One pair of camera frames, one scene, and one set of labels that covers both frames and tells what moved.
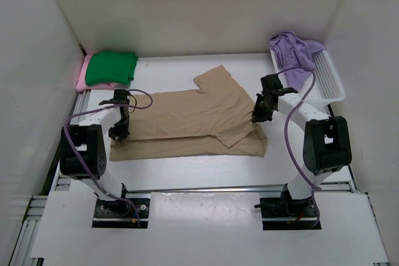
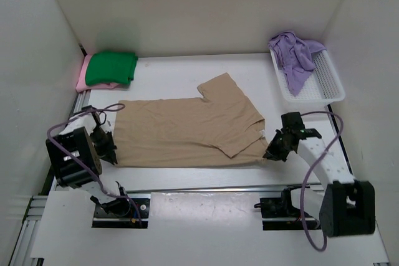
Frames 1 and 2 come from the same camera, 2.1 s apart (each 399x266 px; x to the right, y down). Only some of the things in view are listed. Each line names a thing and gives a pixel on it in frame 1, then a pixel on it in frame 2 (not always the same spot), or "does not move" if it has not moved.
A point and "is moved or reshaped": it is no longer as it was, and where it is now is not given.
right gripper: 259,116 -> 272,153
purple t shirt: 293,52 does not move
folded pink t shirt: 81,86 does not move
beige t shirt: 215,120 is moved or reshaped
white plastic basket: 328,88 does not move
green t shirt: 110,67 does not move
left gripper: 123,133 -> 108,153
